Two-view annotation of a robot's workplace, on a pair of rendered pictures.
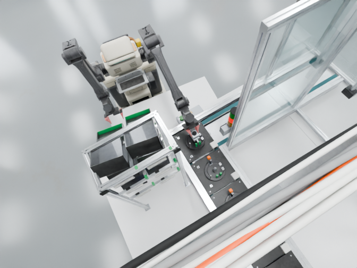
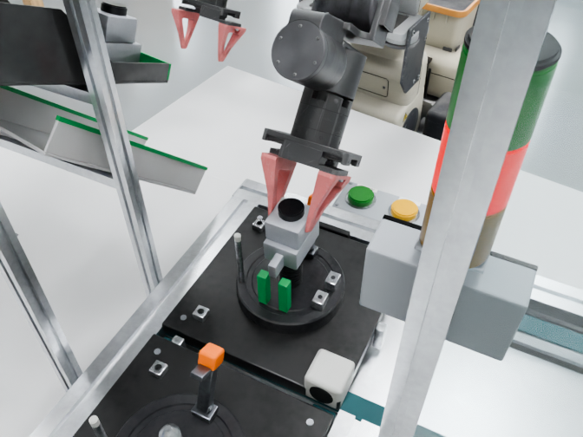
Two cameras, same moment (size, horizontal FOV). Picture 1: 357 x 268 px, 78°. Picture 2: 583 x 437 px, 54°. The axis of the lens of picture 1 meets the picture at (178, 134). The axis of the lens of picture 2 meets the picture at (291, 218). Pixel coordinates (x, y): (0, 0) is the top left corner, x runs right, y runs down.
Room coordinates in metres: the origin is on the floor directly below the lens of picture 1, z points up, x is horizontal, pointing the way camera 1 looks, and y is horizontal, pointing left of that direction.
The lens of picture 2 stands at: (0.23, -0.43, 1.56)
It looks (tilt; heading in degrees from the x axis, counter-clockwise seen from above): 44 degrees down; 44
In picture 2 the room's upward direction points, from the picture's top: straight up
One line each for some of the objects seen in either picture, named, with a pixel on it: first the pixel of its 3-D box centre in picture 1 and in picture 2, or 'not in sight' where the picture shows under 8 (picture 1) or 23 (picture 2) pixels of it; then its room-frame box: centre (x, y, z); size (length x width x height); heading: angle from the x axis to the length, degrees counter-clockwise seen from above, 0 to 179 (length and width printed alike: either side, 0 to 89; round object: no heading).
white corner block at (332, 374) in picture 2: (213, 145); (329, 379); (0.51, -0.23, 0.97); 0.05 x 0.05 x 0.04; 17
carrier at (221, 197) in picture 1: (237, 202); not in sight; (0.09, -0.25, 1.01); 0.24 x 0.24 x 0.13; 17
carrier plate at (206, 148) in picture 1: (194, 141); (290, 293); (0.57, -0.10, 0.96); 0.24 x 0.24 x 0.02; 17
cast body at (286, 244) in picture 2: (195, 135); (287, 232); (0.56, -0.11, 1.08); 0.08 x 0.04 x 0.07; 17
